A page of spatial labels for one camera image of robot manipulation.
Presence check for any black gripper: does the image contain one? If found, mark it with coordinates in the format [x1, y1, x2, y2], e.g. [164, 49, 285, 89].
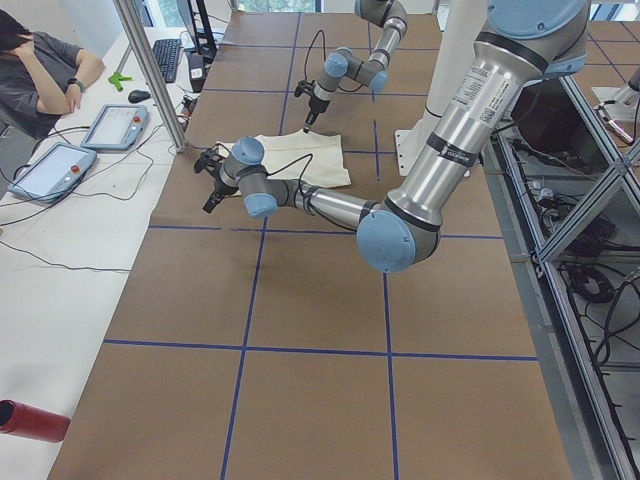
[202, 180, 238, 212]
[302, 96, 329, 133]

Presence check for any cream long-sleeve cat shirt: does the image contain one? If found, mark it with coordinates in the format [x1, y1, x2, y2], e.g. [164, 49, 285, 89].
[222, 130, 351, 206]

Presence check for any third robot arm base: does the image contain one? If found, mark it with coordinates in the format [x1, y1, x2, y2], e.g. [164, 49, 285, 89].
[592, 70, 639, 146]

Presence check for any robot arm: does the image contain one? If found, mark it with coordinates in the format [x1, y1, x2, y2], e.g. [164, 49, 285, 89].
[294, 1, 408, 133]
[194, 1, 589, 273]

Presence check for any far teach pendant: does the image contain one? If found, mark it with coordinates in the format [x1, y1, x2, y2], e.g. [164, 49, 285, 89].
[80, 104, 149, 152]

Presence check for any teach pendant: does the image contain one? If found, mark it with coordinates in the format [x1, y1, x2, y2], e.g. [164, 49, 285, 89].
[7, 142, 97, 203]
[80, 104, 149, 152]

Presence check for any black box with label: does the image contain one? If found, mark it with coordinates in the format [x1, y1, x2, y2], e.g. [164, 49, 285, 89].
[187, 52, 207, 93]

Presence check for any black computer mouse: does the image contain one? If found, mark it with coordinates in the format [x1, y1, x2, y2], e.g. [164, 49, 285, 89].
[127, 89, 151, 104]

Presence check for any black keyboard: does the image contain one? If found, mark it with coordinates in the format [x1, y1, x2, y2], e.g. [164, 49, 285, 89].
[152, 38, 182, 83]

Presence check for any green plastic part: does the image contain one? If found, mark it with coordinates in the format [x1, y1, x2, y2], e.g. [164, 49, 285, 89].
[108, 71, 133, 92]

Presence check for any near teach pendant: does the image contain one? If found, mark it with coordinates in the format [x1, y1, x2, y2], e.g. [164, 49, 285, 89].
[7, 142, 97, 203]

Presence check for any seated person grey shirt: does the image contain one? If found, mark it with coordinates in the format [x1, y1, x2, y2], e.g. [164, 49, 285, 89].
[1, 11, 104, 139]

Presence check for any red cylinder bottle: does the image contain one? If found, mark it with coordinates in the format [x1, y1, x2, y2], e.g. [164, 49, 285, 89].
[1, 399, 71, 443]

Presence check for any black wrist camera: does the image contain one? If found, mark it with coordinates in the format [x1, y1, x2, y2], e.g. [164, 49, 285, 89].
[193, 143, 226, 177]
[294, 80, 315, 98]

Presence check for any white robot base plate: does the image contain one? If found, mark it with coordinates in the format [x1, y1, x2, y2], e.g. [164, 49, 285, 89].
[395, 128, 479, 176]

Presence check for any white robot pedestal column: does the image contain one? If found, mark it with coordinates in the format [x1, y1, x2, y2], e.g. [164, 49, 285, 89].
[425, 1, 478, 119]

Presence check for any aluminium frame post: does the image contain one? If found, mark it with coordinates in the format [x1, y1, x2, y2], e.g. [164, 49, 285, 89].
[113, 0, 188, 153]

